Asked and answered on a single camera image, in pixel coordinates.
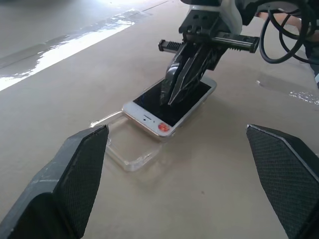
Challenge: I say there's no red round sticker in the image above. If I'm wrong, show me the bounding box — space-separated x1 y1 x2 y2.
157 122 171 133

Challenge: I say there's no clear plastic phone case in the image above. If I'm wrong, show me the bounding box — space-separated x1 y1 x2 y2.
90 98 209 173

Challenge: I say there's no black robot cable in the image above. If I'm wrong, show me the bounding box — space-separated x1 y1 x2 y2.
258 6 319 66

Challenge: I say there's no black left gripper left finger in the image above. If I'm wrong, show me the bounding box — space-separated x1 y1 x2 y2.
0 124 110 239

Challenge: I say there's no white smartphone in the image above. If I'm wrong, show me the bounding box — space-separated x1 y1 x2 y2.
122 77 218 143

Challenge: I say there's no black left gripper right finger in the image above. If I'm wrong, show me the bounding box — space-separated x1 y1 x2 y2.
245 123 319 239

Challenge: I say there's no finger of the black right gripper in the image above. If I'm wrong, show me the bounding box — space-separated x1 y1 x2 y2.
168 46 221 105
161 42 199 107

